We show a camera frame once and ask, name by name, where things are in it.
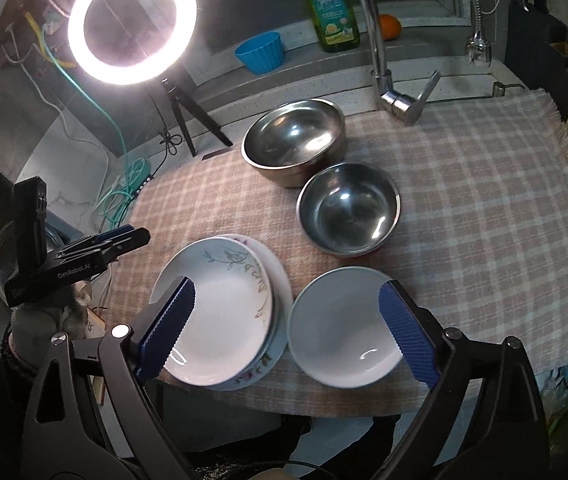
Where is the teal power strip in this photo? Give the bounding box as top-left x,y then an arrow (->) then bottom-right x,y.
124,157 -> 152,196

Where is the plain white bowl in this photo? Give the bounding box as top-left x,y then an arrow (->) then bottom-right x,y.
286,266 -> 409,390

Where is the blue ribbed cup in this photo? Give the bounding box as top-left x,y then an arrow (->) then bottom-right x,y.
235,31 -> 283,75

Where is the white plate pink rose print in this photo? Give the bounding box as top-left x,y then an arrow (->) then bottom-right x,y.
214,233 -> 293,392

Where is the beige checked cloth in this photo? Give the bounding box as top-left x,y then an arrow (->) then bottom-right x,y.
99,87 -> 568,411

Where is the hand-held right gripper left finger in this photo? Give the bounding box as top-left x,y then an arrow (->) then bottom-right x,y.
21,276 -> 197,480

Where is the white cable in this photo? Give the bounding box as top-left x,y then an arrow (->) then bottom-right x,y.
1,30 -> 125,211

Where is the black cable with inline remote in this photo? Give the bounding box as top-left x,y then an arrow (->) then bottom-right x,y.
149,80 -> 175,153

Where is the chrome kitchen faucet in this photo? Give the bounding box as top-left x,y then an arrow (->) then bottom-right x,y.
354,0 -> 442,127

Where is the person's left hand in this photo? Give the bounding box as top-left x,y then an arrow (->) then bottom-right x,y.
11,280 -> 92,346

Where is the yellow hose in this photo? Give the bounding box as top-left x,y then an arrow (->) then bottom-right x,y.
24,10 -> 77,68

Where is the teal power cable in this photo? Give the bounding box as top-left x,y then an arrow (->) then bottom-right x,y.
39,25 -> 147,221

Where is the black mini tripod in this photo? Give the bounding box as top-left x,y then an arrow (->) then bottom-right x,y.
156,76 -> 235,157

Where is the green dish soap bottle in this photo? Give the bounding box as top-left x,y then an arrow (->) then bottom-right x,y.
296,0 -> 361,53

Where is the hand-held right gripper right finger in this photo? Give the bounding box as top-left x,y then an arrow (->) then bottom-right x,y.
378,280 -> 549,480

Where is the white wall socket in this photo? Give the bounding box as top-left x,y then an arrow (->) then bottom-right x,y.
39,7 -> 70,36

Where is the person's left forearm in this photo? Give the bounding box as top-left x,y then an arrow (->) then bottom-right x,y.
0,325 -> 65,411

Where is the white plate green leaf print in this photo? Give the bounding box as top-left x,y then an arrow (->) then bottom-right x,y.
149,236 -> 273,387

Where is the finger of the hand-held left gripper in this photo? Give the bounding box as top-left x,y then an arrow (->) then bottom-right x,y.
84,225 -> 136,246
56,228 -> 151,267

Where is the small steel bowl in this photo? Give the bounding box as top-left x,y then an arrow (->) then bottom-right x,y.
296,161 -> 402,259

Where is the white ring light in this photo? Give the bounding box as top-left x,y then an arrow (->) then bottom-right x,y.
67,0 -> 198,86

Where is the pull-out spray hose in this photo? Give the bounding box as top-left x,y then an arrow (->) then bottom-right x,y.
448,0 -> 494,63

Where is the large steel bowl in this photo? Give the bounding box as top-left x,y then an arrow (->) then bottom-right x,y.
241,99 -> 349,188

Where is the dark knife block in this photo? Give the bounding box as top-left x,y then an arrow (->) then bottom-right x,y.
506,0 -> 568,106

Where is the orange fruit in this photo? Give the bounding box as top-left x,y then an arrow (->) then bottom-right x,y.
378,14 -> 403,42

